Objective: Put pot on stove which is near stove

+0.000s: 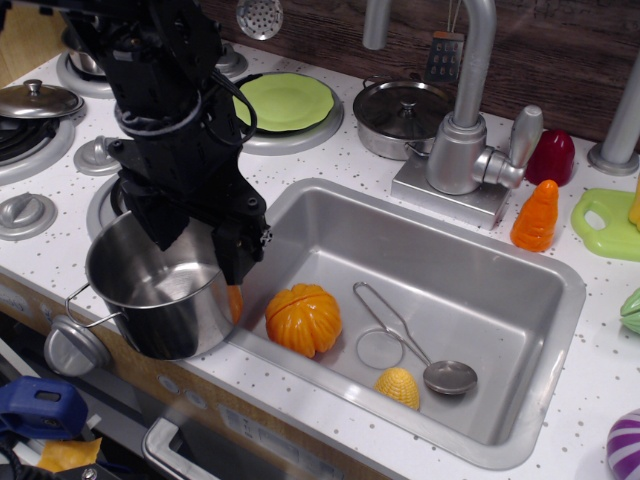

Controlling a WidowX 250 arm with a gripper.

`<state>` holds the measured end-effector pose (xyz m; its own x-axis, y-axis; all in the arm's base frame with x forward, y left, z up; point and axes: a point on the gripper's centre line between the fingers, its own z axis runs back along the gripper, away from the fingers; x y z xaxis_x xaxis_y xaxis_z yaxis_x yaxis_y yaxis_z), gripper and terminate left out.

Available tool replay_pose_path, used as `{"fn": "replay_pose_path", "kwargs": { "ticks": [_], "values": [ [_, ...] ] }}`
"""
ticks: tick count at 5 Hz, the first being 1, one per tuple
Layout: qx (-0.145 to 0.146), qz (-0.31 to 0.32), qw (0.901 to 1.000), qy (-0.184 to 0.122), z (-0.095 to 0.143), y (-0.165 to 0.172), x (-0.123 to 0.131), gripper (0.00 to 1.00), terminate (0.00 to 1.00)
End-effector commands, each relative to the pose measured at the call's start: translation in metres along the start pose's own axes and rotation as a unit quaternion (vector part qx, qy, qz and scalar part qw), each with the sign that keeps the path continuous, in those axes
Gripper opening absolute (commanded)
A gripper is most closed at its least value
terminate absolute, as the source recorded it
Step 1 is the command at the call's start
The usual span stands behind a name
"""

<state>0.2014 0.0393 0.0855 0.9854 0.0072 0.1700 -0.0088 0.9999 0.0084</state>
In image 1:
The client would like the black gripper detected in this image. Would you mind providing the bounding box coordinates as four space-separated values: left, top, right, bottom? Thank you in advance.
113 87 269 286

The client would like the steel pot with handle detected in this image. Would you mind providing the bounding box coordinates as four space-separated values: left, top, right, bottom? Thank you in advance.
85 213 243 360

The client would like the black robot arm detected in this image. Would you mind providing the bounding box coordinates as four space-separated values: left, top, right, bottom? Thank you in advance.
60 1 268 285

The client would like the front stove burner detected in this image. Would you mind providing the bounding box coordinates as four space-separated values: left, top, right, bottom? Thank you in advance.
86 175 128 240

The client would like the stove burner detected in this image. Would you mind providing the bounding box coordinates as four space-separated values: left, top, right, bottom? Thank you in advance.
234 74 344 156
86 175 128 240
1 116 75 185

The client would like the rear right stove burner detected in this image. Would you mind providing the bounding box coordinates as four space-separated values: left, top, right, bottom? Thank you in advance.
234 74 344 156

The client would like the silver stove knob upper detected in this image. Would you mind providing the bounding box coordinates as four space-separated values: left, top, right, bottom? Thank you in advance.
73 136 121 176

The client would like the silver stove knob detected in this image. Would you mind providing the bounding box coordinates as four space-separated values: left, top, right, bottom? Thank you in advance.
216 43 248 79
1 193 58 241
73 136 121 176

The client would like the silver stove knob rear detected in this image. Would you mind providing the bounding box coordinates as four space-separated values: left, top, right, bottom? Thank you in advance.
216 43 248 79

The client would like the silver stove knob lower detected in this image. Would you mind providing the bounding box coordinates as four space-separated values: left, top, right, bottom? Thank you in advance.
1 193 58 241

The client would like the left stove burner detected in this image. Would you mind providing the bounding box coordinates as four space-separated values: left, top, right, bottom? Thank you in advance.
1 116 75 185

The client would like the steel pot lid left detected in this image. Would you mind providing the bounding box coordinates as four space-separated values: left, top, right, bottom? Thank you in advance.
1 79 84 119

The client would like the steel pot with lid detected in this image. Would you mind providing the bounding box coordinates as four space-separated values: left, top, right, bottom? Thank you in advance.
353 75 453 161

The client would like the orange toy pumpkin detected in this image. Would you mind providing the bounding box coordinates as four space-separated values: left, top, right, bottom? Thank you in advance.
265 283 343 358

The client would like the green plastic plate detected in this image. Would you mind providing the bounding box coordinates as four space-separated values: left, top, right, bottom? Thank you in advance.
239 73 335 133

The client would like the silver front panel knob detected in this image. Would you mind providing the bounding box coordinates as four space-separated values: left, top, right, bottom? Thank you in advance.
44 315 111 377

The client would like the hanging perforated skimmer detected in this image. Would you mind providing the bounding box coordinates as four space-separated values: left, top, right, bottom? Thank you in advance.
236 0 284 41

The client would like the blue clamp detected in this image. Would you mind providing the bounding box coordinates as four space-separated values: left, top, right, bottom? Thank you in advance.
1 376 88 440

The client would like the yellow toy corn piece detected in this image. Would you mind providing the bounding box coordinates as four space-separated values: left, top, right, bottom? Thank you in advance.
374 367 420 410

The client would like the silver sink basin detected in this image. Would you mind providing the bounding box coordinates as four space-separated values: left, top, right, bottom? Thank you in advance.
232 179 586 470

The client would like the yellow cloth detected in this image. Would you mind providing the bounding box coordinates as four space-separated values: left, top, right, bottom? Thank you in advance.
36 438 102 473

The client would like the silver toy faucet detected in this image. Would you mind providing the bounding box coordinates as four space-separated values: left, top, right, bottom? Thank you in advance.
391 0 543 230

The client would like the small metal ladle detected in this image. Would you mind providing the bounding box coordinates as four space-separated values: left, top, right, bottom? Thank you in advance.
400 338 478 395

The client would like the hanging metal grater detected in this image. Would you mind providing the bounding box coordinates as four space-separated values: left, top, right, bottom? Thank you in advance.
424 1 465 84

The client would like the orange toy carrot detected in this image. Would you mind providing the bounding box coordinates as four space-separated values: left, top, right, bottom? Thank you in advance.
510 180 559 252

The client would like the red toy pepper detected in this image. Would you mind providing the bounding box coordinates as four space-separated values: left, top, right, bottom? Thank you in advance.
525 129 575 187

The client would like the green toy cutting board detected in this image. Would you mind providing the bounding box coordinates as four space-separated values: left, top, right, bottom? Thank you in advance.
571 188 639 262

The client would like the green toy vegetable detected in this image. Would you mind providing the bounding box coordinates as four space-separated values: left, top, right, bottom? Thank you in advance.
620 289 640 334

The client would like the purple striped toy vegetable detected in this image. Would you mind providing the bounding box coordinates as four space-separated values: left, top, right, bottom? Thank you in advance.
606 409 639 479

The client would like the wire strainer spoon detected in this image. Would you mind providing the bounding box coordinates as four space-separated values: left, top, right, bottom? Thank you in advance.
352 281 431 370

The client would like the silver post right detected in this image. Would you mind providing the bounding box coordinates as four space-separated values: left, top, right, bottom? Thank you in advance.
586 0 640 176

